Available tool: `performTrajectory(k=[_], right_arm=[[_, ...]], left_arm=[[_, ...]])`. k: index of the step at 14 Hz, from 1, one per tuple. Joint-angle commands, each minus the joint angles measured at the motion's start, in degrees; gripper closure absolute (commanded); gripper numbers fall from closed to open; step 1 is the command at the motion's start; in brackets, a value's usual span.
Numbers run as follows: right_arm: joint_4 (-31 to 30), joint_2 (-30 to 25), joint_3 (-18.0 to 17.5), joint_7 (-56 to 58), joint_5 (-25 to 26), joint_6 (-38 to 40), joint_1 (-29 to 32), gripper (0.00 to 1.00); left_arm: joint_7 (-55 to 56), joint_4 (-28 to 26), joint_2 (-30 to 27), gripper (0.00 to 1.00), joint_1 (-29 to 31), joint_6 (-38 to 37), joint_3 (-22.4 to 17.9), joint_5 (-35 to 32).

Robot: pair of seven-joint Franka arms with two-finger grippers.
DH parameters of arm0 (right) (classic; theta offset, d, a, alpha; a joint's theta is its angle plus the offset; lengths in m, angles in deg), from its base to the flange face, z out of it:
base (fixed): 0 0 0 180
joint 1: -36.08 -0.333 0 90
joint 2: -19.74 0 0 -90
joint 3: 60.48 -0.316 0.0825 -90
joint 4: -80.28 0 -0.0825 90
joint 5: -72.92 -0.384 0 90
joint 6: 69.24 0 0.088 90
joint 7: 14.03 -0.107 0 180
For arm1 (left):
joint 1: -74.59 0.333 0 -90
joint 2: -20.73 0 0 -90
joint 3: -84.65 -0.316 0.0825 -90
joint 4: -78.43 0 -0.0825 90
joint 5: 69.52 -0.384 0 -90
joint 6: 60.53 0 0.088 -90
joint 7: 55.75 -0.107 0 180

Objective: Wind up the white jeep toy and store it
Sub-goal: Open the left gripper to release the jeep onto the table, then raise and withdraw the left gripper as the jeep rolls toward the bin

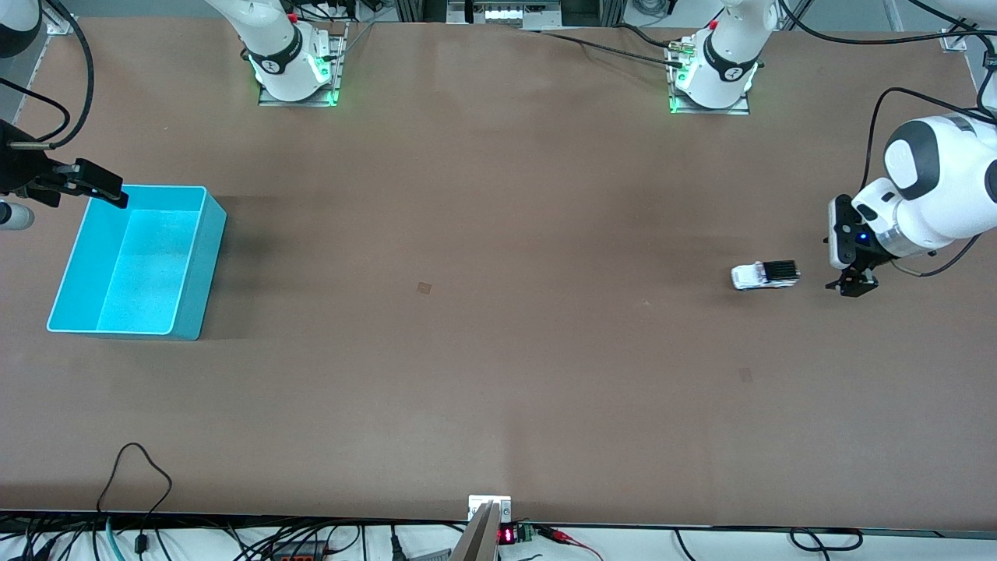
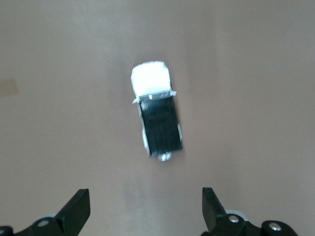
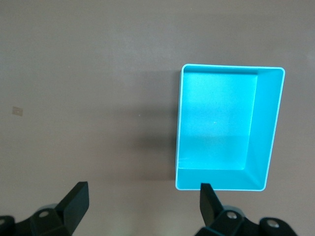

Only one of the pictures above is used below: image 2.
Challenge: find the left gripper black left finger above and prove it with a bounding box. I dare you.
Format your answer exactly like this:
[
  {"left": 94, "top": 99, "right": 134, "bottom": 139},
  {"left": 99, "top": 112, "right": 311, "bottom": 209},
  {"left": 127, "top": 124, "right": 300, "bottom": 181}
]
[{"left": 0, "top": 188, "right": 91, "bottom": 236}]

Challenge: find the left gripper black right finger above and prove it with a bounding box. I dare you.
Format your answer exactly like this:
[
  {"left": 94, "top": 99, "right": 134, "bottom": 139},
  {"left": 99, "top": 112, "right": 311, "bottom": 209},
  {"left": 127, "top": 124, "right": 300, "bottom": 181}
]
[{"left": 201, "top": 187, "right": 298, "bottom": 236}]

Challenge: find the brown tape patch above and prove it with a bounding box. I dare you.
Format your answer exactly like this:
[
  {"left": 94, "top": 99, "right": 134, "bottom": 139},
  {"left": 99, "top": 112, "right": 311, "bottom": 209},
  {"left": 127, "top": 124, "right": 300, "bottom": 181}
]
[{"left": 0, "top": 78, "right": 19, "bottom": 95}]

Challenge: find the white jeep toy black roof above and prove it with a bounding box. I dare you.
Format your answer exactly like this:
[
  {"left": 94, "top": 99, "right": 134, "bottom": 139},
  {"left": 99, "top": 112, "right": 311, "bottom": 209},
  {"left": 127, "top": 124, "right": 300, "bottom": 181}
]
[{"left": 129, "top": 60, "right": 185, "bottom": 163}]

